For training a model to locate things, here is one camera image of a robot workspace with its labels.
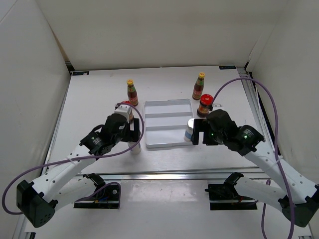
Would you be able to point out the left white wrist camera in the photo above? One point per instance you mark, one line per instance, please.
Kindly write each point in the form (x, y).
(124, 110)

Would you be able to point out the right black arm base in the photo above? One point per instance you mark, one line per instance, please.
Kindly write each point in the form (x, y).
(224, 197)

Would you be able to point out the left black corner label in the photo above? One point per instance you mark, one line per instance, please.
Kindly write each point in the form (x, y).
(80, 73)

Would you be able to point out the aluminium frame rail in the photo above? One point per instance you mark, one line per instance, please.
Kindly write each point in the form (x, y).
(254, 173)

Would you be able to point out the right black corner label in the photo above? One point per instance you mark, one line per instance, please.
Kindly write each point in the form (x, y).
(227, 67)

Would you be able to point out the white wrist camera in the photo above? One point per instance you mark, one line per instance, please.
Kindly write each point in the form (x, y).
(124, 110)
(217, 107)

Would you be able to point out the tall sauce bottle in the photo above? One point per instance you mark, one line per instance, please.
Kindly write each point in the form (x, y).
(198, 87)
(132, 93)

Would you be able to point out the white divided organizer tray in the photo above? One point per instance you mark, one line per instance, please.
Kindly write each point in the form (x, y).
(166, 123)

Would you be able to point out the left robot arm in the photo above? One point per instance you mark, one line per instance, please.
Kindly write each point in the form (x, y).
(39, 199)

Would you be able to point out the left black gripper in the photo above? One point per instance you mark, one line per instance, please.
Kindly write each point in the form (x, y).
(132, 135)

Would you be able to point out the black corner label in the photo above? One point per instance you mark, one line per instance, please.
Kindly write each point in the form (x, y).
(227, 67)
(80, 73)

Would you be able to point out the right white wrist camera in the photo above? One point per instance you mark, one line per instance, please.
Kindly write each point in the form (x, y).
(217, 107)

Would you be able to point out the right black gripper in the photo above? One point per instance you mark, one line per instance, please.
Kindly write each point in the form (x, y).
(202, 125)

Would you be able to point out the right tall sauce bottle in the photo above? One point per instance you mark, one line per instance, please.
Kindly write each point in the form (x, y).
(198, 87)

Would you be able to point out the left tall sauce bottle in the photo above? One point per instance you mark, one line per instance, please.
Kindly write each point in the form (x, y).
(132, 93)

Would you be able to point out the white silver-cap shaker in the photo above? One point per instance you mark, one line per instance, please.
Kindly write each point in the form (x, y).
(189, 130)
(134, 147)

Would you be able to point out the red-lid sauce jar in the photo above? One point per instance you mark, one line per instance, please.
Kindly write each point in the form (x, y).
(205, 105)
(127, 103)

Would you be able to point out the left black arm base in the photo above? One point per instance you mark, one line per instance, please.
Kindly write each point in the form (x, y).
(108, 198)

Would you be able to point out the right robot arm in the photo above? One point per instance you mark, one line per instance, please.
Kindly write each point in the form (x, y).
(295, 196)

